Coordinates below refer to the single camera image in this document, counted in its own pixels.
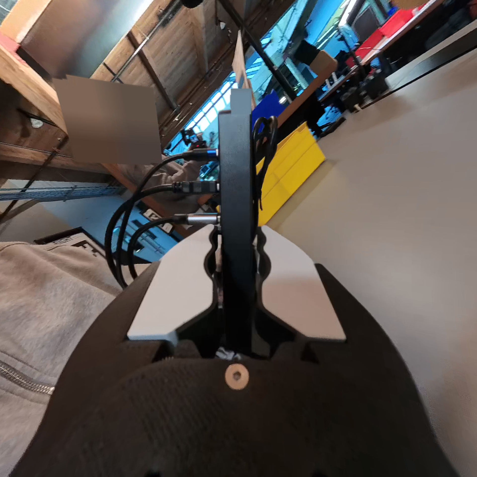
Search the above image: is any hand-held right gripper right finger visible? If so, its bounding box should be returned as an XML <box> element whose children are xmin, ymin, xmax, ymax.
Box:
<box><xmin>256</xmin><ymin>225</ymin><xmax>347</xmax><ymax>341</ymax></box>

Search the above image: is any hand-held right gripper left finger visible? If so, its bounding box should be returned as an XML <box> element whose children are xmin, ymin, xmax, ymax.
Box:
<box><xmin>127</xmin><ymin>225</ymin><xmax>224</xmax><ymax>345</ymax></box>

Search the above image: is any black usb hub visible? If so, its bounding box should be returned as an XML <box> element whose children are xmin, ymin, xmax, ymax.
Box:
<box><xmin>218</xmin><ymin>110</ymin><xmax>258</xmax><ymax>355</ymax></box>

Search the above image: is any grey hoodie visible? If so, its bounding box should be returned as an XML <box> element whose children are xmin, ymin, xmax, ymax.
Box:
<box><xmin>0</xmin><ymin>240</ymin><xmax>150</xmax><ymax>477</ymax></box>

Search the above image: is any yellow plastic bin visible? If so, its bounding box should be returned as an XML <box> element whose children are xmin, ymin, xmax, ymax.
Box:
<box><xmin>257</xmin><ymin>121</ymin><xmax>326</xmax><ymax>228</ymax></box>

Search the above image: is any blue plastic bin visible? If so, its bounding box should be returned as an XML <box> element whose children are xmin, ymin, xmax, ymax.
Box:
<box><xmin>253</xmin><ymin>90</ymin><xmax>284</xmax><ymax>121</ymax></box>

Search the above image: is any cardboard box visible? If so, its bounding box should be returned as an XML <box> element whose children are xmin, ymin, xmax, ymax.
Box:
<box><xmin>309</xmin><ymin>49</ymin><xmax>338</xmax><ymax>77</ymax></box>

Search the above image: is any red plastic bin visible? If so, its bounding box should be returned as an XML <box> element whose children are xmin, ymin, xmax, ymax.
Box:
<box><xmin>358</xmin><ymin>7</ymin><xmax>422</xmax><ymax>49</ymax></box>

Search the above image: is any black usb cable blue-ringed plug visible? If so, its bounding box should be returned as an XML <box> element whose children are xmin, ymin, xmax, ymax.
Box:
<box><xmin>104</xmin><ymin>148</ymin><xmax>220</xmax><ymax>289</ymax></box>

